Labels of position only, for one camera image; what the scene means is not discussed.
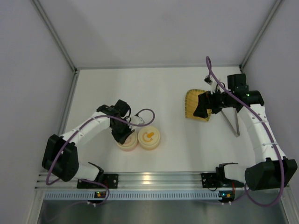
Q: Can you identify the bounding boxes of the cream lid with pink knob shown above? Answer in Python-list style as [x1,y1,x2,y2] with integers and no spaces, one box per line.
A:
[117,132,138,151]

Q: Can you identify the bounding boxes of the cream lid with orange knob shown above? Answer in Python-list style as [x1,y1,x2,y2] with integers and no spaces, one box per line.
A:
[138,126,161,140]

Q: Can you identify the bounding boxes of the metal tongs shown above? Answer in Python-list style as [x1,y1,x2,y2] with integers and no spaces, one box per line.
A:
[221,109,240,137]

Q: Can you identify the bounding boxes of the pink lunch box bowl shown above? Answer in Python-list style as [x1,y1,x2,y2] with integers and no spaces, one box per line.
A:
[117,141,138,152]

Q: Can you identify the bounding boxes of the orange lunch box bowl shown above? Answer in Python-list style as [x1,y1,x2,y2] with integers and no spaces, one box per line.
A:
[138,138,161,150]

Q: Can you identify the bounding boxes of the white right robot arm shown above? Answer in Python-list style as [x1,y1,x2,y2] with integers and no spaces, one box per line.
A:
[193,73,298,191]

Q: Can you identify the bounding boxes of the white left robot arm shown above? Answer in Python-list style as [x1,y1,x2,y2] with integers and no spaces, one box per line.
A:
[42,99,134,182]

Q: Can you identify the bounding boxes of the woven bamboo tray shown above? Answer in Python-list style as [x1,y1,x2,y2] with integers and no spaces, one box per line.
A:
[185,89,212,122]

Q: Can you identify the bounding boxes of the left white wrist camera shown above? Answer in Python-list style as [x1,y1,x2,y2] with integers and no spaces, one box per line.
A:
[130,115,145,127]

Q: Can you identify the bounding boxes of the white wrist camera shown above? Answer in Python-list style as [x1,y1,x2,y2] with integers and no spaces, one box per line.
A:
[130,115,145,127]
[204,76,218,94]

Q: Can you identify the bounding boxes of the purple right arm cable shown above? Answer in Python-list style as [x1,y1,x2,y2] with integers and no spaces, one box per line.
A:
[205,56,285,207]

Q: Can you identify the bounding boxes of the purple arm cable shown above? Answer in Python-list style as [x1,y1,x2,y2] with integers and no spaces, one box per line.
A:
[45,108,156,206]
[205,56,285,207]

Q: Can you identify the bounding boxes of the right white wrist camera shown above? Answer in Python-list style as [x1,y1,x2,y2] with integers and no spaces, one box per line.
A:
[204,76,218,94]

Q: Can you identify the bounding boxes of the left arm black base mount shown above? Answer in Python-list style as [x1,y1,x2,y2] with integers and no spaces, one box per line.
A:
[77,173,119,189]

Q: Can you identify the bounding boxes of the aluminium front rail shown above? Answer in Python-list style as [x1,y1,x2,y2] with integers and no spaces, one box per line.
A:
[34,170,290,191]

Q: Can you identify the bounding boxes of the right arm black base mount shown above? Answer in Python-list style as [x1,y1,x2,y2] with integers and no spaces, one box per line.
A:
[200,173,244,188]

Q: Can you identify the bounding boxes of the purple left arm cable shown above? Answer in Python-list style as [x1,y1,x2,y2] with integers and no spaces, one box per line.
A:
[45,108,156,206]

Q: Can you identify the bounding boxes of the slotted grey cable duct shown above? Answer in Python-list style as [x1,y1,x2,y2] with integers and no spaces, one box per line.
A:
[44,190,235,201]

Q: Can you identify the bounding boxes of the right aluminium frame post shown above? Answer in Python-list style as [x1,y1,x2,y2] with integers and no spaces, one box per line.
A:
[239,0,284,72]

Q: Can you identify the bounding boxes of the aluminium frame post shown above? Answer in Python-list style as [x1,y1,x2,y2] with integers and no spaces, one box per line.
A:
[239,0,284,72]
[29,0,78,72]

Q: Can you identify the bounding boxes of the left aluminium frame post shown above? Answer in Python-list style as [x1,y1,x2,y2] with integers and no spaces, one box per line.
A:
[29,0,78,72]

